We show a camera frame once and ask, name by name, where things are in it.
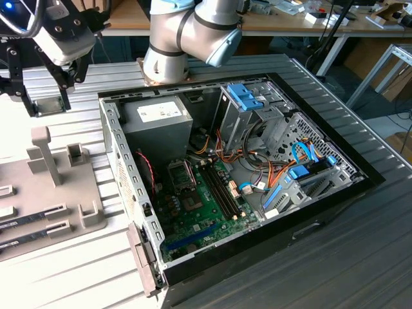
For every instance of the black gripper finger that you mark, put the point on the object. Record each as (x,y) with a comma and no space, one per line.
(53,72)
(14,71)

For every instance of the silver CPU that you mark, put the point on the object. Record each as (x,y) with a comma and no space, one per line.
(48,106)

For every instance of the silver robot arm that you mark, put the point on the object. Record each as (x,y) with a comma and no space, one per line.
(167,32)

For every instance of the CPU socket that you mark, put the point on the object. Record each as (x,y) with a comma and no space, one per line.
(191,202)

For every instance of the wooden desk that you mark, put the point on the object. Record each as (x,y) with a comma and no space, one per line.
(128,19)

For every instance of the grey power supply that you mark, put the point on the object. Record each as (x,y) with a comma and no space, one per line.
(154,135)

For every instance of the grey parts rack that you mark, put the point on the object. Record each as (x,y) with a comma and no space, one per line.
(48,199)

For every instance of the dark RAM stick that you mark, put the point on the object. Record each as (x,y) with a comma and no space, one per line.
(22,220)
(22,239)

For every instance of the black RAM slot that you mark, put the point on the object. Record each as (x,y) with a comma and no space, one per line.
(216,193)
(224,191)

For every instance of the green motherboard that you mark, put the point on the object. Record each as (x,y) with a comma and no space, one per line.
(196,222)

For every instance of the blue expansion slot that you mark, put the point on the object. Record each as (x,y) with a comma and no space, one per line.
(193,237)

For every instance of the silver coin battery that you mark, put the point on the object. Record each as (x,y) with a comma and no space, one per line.
(191,248)

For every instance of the blue retention lever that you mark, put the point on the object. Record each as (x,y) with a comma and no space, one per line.
(272,197)

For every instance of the hard disk in blue carrier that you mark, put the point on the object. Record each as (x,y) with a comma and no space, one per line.
(299,172)

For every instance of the small white box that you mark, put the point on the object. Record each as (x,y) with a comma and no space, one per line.
(313,17)

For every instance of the black PC case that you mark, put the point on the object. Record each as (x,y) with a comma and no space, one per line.
(257,257)

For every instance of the black stand pole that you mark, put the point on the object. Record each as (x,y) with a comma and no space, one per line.
(334,35)

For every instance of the blue plastic latch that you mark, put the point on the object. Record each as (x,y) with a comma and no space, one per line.
(331,161)

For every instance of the open cardboard box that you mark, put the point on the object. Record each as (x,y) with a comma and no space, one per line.
(386,11)

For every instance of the flat cardboard piece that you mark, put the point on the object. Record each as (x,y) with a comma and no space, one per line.
(399,141)

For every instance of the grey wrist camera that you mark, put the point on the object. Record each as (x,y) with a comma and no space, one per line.
(64,38)

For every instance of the black camera bracket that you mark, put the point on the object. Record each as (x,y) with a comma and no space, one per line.
(96,19)

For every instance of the blue drive bracket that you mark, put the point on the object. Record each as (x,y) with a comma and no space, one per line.
(244,96)

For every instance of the aluminium profile frame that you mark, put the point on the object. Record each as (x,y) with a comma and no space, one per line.
(372,75)

